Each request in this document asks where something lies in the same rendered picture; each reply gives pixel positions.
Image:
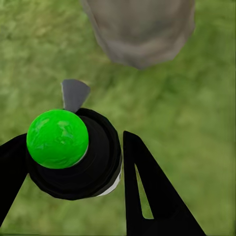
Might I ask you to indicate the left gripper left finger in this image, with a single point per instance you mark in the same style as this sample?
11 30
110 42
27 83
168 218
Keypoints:
13 171

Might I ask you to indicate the pesticide atomizer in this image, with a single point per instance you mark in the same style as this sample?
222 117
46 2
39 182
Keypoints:
73 153

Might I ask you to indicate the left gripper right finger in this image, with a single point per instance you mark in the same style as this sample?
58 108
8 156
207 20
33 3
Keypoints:
171 215

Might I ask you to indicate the tree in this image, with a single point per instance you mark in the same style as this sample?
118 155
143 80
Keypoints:
140 33

